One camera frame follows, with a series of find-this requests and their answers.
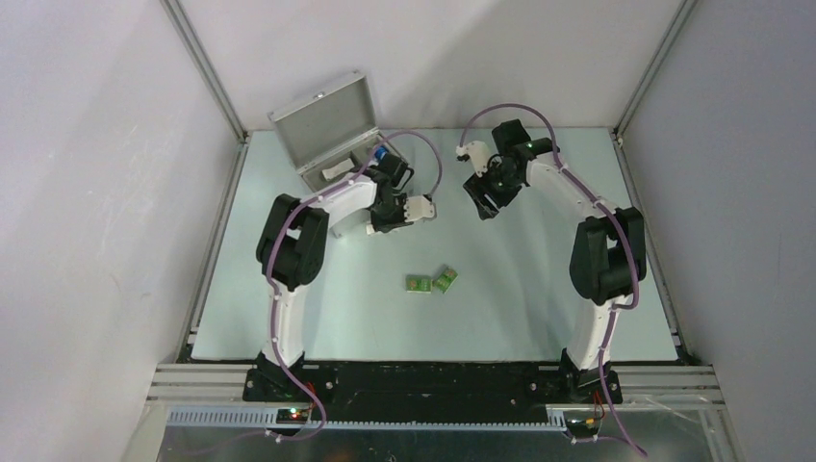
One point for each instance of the green sachet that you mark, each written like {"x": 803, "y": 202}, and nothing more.
{"x": 418, "y": 284}

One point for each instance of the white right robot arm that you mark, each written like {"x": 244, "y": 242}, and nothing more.
{"x": 608, "y": 257}

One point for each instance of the blue cap clear bottle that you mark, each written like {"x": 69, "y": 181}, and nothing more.
{"x": 380, "y": 154}

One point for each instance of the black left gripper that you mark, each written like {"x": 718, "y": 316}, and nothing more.
{"x": 398, "y": 221}

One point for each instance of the silver metal case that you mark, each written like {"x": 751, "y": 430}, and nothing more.
{"x": 338, "y": 115}

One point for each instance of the grey divided tray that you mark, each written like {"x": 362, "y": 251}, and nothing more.
{"x": 311, "y": 172}

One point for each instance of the green small box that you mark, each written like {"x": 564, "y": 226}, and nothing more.
{"x": 445, "y": 279}

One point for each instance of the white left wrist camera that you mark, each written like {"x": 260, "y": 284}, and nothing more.
{"x": 419, "y": 208}

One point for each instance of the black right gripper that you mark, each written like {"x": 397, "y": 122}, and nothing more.
{"x": 476, "y": 188}

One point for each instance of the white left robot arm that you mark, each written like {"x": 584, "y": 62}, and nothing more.
{"x": 292, "y": 247}

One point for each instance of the white bandage roll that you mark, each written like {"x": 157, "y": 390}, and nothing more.
{"x": 338, "y": 170}

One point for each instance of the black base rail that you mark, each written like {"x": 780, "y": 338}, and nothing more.
{"x": 347, "y": 392}

